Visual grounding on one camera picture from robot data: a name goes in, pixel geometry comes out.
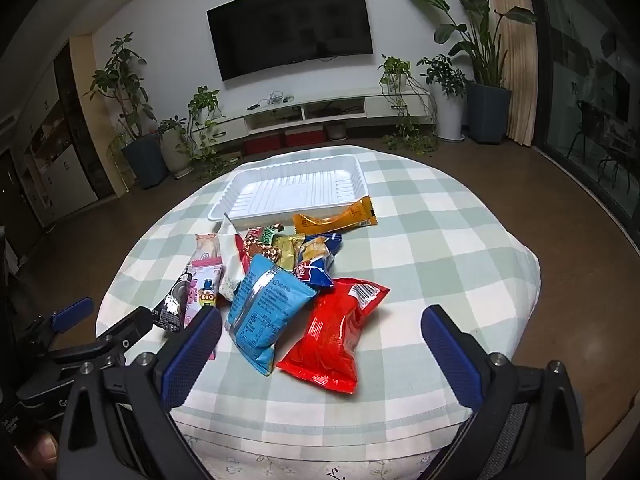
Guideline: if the light blue snack packet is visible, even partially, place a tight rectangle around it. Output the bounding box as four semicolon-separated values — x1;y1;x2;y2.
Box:
225;254;318;377

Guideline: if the leafy plant in dark pot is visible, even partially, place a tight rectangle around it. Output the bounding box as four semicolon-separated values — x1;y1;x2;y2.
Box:
85;32;170;190

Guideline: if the white plastic tray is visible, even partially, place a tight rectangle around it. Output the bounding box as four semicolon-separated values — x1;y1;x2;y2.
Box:
209;155;371;228

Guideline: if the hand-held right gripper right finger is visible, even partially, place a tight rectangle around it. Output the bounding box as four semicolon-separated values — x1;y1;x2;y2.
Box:
421;305;587;480

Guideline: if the red storage box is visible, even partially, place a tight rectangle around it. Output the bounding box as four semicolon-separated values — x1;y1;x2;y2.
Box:
243;135;283;156
285;129;326;148

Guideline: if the tall broad-leaf plant, dark pot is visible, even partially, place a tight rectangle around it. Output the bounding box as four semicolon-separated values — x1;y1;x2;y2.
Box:
398;0;538;145

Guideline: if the black chair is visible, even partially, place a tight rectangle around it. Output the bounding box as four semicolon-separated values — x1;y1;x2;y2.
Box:
567;100;633;188

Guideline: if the pink cartoon snack packet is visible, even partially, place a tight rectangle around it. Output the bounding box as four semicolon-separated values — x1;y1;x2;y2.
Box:
186;233;227;361

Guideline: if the black wall television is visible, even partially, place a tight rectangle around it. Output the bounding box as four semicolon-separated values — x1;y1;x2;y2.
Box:
206;0;375;82

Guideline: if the trailing pothos plant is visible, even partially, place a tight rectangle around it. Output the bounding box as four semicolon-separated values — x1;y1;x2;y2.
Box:
186;85;241;178
377;54;441;156

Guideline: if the green checked tablecloth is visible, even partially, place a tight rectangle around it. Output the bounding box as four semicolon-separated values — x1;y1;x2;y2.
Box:
95;144;543;461

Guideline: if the orange snack packet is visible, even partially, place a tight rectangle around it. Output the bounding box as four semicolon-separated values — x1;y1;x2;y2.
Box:
292;196;378;235

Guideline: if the bushy plant in white pot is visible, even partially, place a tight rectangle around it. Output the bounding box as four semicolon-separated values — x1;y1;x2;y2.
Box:
417;54;467;142

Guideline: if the white snack packet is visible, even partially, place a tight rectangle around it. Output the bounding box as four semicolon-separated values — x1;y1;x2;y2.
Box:
218;213;247;303

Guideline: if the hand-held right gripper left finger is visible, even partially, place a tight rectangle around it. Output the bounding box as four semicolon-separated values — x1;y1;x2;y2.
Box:
57;305;223;480

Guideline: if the glass sliding door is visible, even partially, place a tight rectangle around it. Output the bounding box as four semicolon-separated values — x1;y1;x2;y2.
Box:
522;0;640;241

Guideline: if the brown star-print chocolate packet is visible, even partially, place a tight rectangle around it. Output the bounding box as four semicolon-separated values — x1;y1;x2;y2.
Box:
239;229;275;273

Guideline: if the small plant in white pot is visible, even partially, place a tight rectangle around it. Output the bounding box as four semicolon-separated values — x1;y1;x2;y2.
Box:
157;116;193;177

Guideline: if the white television cabinet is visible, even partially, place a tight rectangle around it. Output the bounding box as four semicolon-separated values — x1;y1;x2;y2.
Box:
192;87;433;143

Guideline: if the beige curtain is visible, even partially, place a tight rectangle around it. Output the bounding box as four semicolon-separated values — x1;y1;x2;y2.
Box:
487;0;540;148

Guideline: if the person's left hand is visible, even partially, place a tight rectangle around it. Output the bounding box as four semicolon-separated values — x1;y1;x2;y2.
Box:
20;427;62;480

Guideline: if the dark blue chip packet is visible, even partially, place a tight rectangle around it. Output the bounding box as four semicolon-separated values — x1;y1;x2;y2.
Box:
295;232;343;290

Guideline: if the black cookie packet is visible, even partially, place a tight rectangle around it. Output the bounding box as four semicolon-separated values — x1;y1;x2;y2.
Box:
152;262;193;333

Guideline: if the gold snack packet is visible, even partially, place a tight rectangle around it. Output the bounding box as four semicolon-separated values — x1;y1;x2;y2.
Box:
272;234;306;268

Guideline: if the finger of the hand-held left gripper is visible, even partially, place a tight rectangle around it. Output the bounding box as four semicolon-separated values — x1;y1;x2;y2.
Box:
47;306;153;368
17;297;95;356

